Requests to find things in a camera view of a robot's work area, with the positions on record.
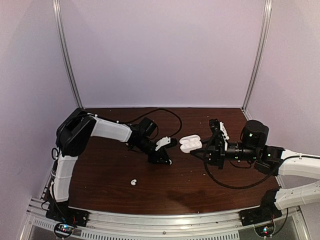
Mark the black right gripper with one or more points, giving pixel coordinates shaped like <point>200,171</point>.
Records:
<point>217,151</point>

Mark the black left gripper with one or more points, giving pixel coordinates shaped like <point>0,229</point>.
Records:
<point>161,154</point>

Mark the white oval charging case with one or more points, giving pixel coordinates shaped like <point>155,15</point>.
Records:
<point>190,143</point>

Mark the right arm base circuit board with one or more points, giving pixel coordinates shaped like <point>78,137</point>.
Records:
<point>265,230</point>

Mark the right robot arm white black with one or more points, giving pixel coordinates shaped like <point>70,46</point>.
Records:
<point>268,160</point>

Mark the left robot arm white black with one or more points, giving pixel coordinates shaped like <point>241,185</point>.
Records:
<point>72,138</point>

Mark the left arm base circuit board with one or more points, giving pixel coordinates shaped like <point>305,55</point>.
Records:
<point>63,230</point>

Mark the white clip-on earbud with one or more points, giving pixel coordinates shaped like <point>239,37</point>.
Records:
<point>134,182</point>

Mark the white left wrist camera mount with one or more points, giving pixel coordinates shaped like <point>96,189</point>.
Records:
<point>167,142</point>

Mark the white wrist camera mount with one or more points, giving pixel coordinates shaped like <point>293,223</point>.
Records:
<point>218,127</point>
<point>167,142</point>

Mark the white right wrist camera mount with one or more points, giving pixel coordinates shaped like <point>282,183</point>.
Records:
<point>218,127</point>

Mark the aluminium front frame rail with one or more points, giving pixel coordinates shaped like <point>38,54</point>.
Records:
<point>223,225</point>

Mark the aluminium corner post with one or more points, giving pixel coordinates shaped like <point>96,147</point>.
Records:
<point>65,52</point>
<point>264,31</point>

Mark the left aluminium corner post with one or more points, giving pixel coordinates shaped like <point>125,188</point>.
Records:
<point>65,52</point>

